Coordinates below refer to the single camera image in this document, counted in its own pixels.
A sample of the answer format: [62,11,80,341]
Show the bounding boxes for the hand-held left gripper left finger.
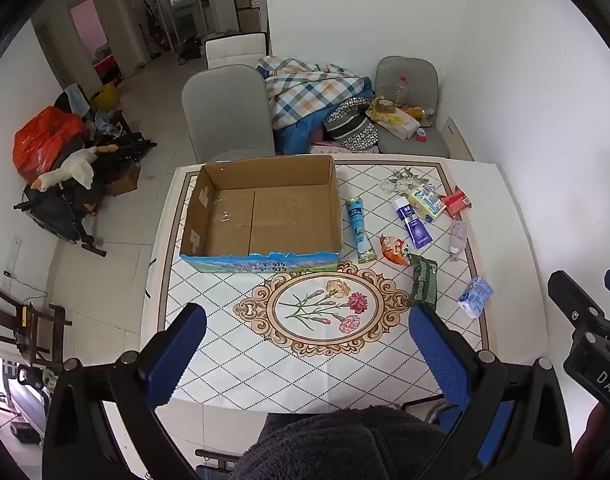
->
[44,303,207,480]

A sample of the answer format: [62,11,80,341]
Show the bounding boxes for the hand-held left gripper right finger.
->
[409,305,576,480]

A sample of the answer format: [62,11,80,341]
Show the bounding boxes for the blue white tissue pack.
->
[458,276,494,319]

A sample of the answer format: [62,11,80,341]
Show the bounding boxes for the green snack packet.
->
[406,254,439,309]

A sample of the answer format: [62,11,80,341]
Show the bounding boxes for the orange snack packet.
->
[379,234,413,267]

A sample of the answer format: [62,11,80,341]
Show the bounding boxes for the purple white packet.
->
[395,196,432,250]

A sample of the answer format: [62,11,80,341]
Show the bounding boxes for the long blue stick packet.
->
[346,199,377,264]

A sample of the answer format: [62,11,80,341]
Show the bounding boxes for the yellow tissue pack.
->
[407,184,446,224]

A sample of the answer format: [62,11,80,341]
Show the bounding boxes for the red snack packet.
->
[440,186,474,219]

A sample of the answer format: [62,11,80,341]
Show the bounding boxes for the dark fleece clothing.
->
[230,404,451,480]

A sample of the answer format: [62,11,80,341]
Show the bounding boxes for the dark wooden chair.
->
[0,277,73,376]

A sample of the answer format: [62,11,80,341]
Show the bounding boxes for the black box device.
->
[10,422,41,443]

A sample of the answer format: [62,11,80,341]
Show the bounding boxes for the small brown cardboard box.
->
[105,160,142,197]

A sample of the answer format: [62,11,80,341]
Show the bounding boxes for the black folded stroller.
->
[12,130,158,258]

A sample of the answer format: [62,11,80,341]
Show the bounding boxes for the white goose plush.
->
[31,144,120,192]

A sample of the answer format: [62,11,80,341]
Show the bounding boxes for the pink patterned cloth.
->
[309,141,353,155]

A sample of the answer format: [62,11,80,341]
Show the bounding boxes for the yellow paper package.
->
[367,97,421,141]

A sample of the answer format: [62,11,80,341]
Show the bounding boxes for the black white patterned cloth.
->
[323,97,381,152]

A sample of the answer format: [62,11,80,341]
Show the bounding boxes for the blue blanket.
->
[274,77,376,156]

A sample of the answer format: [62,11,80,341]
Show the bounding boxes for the grey fabric chair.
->
[374,56,452,158]
[181,64,277,165]

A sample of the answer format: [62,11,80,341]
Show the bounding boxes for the red plastic bag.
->
[12,106,88,185]

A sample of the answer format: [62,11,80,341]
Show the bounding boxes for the clear oil bottle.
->
[382,75,410,111]

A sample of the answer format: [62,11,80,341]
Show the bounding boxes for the yellow bag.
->
[89,82,120,113]

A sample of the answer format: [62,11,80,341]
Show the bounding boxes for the light blue cloth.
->
[65,84,92,116]

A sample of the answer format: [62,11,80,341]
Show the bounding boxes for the red cloth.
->
[92,55,118,81]

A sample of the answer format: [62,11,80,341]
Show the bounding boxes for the plaid blanket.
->
[256,56,373,131]

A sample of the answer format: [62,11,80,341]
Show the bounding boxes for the black bag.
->
[177,37,202,66]

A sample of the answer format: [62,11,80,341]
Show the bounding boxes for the white chair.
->
[205,33,267,71]

